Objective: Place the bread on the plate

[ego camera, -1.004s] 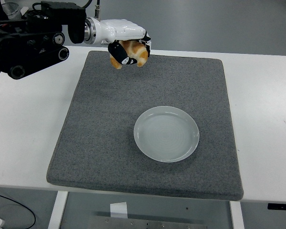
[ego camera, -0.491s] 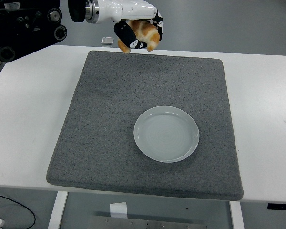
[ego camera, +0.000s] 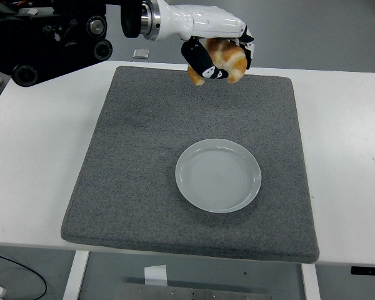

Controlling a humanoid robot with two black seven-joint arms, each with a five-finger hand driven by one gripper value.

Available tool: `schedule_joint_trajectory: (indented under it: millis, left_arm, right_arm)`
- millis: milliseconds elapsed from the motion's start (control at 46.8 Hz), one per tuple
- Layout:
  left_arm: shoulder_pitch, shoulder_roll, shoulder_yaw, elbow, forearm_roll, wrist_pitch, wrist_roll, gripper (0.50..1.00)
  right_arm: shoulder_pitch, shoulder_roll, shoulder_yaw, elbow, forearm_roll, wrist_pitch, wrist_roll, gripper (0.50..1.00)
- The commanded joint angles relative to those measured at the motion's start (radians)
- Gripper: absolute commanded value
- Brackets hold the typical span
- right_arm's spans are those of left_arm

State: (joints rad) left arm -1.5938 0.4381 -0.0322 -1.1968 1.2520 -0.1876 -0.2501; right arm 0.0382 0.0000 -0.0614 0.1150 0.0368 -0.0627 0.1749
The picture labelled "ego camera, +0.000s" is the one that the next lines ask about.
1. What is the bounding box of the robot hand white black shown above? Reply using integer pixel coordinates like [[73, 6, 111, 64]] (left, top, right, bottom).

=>
[[158, 0, 257, 81]]

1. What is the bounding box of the croissant bread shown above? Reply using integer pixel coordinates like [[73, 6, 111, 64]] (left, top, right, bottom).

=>
[[187, 37, 248, 86]]

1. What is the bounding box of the pale grey round plate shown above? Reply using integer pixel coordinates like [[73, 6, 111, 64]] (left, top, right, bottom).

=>
[[174, 138, 263, 214]]

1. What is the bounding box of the grey metal plate with screws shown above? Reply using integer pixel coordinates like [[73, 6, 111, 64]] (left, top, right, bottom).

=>
[[115, 282, 273, 300]]

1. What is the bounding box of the grey felt mat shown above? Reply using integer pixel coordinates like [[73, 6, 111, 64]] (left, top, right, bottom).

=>
[[59, 66, 320, 263]]

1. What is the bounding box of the white table leg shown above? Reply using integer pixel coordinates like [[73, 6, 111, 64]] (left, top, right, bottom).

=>
[[301, 264, 321, 300], [62, 250, 90, 300]]

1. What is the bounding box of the black table control panel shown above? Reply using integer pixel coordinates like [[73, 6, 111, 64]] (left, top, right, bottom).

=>
[[350, 266, 375, 276]]

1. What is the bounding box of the black floor cable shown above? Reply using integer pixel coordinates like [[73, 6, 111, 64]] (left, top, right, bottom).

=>
[[0, 251, 48, 300]]

